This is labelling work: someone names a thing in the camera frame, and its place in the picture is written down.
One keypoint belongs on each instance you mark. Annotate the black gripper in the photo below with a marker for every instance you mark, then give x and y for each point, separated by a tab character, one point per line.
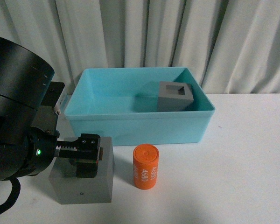
84	153

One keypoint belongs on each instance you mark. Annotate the gray cube with round recess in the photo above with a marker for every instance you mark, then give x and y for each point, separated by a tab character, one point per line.
78	183

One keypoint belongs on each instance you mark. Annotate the orange cylinder with white numbers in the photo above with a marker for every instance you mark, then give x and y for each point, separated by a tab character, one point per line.
145	166

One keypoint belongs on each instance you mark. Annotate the gray cube with square recess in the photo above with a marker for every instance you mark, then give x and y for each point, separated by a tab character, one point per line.
174	96

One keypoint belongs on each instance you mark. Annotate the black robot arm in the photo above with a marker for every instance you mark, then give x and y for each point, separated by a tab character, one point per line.
24	79

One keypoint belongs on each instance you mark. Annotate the light blue plastic box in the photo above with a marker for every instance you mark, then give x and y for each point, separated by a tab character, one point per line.
122	103

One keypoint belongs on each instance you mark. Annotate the white pleated curtain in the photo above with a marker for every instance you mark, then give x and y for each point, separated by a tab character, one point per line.
230	46

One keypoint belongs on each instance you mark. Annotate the wrist camera with white connector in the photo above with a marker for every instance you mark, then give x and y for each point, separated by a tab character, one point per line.
56	97

